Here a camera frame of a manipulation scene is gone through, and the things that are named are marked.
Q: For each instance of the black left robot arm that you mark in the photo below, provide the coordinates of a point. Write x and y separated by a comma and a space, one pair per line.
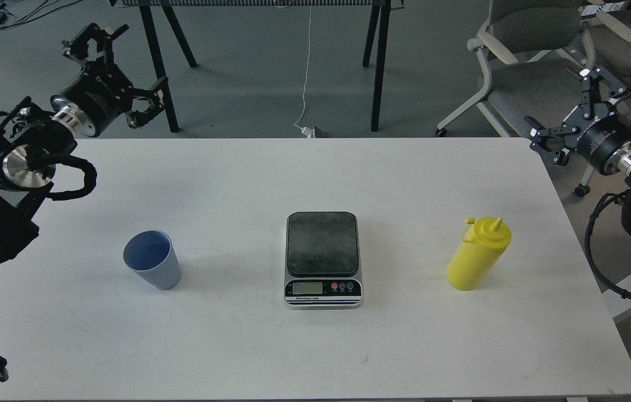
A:
37, 160

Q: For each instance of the blue ribbed plastic cup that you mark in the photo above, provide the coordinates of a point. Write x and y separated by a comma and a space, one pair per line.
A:
152, 256

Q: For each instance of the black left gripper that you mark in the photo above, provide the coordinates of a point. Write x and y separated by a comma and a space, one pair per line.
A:
92, 97

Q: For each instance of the yellow squeeze bottle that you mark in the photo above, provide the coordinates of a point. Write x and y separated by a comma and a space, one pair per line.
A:
483, 242

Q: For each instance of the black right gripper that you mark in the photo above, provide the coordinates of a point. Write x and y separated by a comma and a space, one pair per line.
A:
593, 129

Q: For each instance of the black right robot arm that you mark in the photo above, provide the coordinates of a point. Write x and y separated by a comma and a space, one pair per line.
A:
622, 199

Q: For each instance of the white power adapter on floor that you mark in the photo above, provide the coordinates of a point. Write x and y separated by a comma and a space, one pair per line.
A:
313, 133

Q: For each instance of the digital kitchen scale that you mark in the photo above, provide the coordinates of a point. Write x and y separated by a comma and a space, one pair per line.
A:
322, 261

